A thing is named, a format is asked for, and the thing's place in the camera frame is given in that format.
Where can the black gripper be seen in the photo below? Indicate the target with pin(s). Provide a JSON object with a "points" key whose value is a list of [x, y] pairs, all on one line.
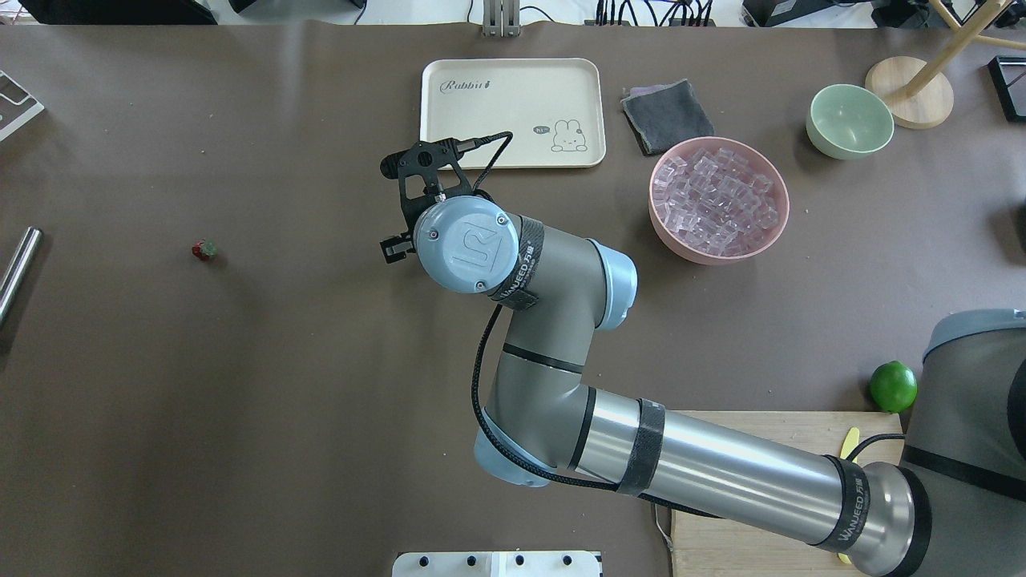
{"points": [[393, 248]]}

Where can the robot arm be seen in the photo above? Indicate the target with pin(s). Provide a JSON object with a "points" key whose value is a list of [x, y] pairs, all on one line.
{"points": [[952, 506]]}

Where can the pink bowl of ice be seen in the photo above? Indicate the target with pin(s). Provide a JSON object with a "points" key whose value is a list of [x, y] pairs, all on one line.
{"points": [[716, 201]]}

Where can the wooden cup stand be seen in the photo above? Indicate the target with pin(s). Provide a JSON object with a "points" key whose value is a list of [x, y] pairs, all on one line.
{"points": [[916, 92]]}

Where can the cream rabbit tray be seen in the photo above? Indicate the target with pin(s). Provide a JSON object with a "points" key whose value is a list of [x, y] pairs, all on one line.
{"points": [[551, 106]]}

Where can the red strawberry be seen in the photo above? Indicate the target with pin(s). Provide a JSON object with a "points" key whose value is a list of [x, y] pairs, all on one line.
{"points": [[205, 250]]}

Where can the grey folded cloth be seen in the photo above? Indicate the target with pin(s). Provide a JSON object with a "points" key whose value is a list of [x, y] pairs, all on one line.
{"points": [[663, 115]]}

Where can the steel muddler black tip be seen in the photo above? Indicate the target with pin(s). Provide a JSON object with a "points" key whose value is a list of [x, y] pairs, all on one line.
{"points": [[18, 268]]}

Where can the mint green bowl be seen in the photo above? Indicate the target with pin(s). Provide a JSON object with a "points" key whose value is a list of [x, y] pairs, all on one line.
{"points": [[846, 122]]}

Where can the wooden cutting board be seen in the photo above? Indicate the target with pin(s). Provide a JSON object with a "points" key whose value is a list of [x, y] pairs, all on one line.
{"points": [[707, 547]]}

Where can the yellow plastic knife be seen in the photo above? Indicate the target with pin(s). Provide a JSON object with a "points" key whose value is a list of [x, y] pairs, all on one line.
{"points": [[848, 441]]}

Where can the green lime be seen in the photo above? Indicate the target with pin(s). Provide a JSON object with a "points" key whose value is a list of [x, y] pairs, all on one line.
{"points": [[893, 387]]}

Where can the black framed tray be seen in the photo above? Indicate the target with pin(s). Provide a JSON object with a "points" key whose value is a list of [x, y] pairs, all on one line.
{"points": [[1008, 77]]}

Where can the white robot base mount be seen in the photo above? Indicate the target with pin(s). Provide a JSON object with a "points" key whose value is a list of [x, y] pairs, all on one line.
{"points": [[572, 562]]}

